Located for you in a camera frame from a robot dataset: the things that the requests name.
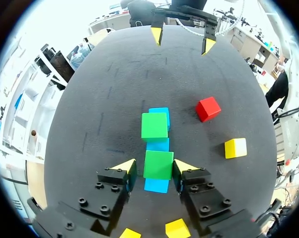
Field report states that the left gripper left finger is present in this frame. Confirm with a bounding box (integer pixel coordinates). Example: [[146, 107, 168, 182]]
[[56, 158, 138, 236]]

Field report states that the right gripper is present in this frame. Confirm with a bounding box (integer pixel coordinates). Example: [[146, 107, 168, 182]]
[[150, 0, 218, 57]]

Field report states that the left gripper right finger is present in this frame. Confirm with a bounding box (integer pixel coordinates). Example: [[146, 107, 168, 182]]
[[172, 159, 255, 236]]

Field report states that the yellow cube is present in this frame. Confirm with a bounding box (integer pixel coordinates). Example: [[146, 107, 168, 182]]
[[165, 218, 192, 238], [119, 228, 142, 238], [224, 137, 248, 160]]

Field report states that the blue cube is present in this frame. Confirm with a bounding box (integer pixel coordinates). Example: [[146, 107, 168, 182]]
[[146, 137, 170, 152], [144, 177, 170, 194], [149, 107, 171, 131]]

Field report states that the green cube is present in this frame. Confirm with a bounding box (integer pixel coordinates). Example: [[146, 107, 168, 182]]
[[143, 150, 175, 180], [141, 112, 169, 139]]

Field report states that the red cube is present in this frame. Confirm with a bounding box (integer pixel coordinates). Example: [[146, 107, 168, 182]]
[[195, 96, 222, 123]]

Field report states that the person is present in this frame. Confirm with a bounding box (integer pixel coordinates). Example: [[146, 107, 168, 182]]
[[265, 56, 290, 122]]

